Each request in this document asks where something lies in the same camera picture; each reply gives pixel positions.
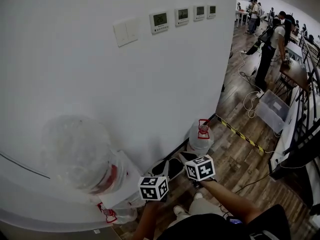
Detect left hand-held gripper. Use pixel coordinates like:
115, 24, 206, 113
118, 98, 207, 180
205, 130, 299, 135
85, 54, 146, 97
137, 175, 170, 202

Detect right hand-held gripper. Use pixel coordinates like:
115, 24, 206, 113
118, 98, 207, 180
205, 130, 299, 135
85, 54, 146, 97
179, 151, 217, 183

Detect black square container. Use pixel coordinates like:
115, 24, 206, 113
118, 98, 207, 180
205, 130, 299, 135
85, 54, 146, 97
151, 156, 186, 181

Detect person's right forearm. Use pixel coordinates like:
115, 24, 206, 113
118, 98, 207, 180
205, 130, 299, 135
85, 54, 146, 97
199, 180, 262, 225

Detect person's left forearm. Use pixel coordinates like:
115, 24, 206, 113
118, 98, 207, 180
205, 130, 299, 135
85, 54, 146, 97
133, 200, 164, 240

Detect person's white left shoe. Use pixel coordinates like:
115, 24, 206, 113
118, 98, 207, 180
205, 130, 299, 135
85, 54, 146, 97
173, 205, 188, 217

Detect person's beige trousers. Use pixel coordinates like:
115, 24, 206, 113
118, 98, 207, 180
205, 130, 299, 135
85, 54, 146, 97
172, 197, 226, 225

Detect yellow black floor tape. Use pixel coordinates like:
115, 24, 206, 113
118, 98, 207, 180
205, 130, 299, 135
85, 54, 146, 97
216, 115, 266, 154

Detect person's black shirt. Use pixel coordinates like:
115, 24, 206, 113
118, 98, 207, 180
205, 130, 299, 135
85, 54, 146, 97
157, 203, 292, 240

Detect dark smartphone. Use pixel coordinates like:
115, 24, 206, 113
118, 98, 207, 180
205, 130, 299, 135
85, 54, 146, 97
226, 215, 243, 226

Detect clear plastic storage box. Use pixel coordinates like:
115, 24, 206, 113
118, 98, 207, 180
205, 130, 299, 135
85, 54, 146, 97
256, 89, 292, 134

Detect brown wooden table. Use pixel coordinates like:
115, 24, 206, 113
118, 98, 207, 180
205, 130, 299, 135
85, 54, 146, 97
279, 58, 311, 93

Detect black floor cable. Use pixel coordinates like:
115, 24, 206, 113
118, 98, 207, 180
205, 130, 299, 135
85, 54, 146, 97
234, 172, 272, 194

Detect white looped floor cable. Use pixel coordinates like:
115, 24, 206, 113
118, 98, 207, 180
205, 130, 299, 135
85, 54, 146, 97
242, 90, 263, 119

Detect white desk black frame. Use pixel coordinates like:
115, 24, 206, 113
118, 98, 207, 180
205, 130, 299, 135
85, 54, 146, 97
268, 66, 320, 215

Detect white wall thermostat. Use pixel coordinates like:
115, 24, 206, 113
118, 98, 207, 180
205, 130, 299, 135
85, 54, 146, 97
206, 4, 217, 20
193, 5, 206, 23
149, 11, 169, 35
174, 7, 190, 28

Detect white double wall switch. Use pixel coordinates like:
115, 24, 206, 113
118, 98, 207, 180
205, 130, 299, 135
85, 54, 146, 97
112, 17, 139, 48

